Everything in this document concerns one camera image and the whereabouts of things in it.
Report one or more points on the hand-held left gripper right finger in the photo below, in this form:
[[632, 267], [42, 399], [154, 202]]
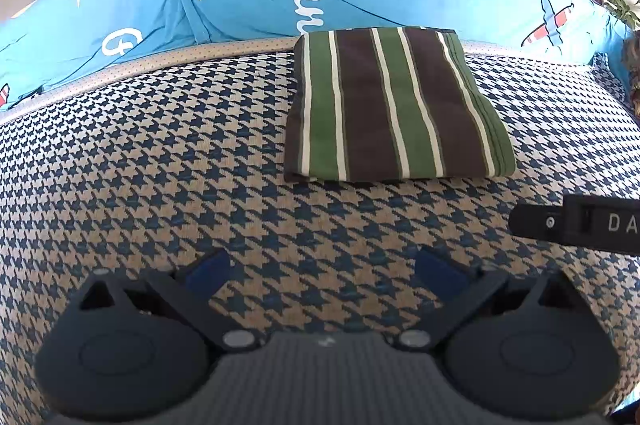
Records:
[[440, 272]]

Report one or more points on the brown patterned pillow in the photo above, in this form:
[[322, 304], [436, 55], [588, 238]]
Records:
[[634, 70]]

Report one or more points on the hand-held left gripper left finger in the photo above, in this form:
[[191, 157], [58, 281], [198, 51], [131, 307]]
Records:
[[207, 270]]

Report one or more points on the green brown striped shirt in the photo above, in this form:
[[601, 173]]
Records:
[[390, 105]]

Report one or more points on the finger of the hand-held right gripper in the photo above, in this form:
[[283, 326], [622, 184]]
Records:
[[537, 221]]

